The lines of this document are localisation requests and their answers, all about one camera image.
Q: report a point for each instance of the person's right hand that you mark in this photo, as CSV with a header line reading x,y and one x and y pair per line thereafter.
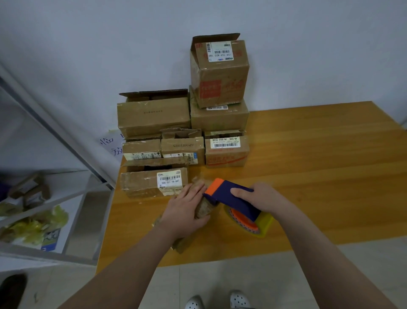
x,y
264,198

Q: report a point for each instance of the person's left hand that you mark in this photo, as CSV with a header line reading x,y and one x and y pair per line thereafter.
x,y
181,210

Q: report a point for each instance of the small brown cardboard box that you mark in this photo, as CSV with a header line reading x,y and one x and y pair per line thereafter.
x,y
205,209

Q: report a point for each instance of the blue orange tape dispenser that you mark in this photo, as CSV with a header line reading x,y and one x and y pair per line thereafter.
x,y
232,200

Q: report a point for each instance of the box barcode label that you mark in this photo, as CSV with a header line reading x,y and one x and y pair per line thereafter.
x,y
140,181

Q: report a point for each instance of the squat red-printed cardboard box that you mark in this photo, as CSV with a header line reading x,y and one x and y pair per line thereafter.
x,y
226,155

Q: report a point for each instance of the stack of cardboard boxes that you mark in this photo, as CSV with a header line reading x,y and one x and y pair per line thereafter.
x,y
152,114

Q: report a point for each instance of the person's left forearm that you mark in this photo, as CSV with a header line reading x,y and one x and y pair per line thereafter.
x,y
117,274

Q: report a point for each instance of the person's right forearm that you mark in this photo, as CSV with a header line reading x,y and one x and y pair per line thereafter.
x,y
337,267

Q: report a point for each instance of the wooden table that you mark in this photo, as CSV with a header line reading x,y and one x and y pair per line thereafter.
x,y
337,159

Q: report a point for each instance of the grey metal shelf rack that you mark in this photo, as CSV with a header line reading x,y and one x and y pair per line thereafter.
x,y
44,251

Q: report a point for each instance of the yellow plastic bag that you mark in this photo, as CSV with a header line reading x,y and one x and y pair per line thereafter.
x,y
32,229

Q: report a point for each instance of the small open carton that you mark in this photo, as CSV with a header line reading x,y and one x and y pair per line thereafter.
x,y
32,188

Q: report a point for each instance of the white paper wall sign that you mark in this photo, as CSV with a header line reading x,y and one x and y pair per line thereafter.
x,y
111,143

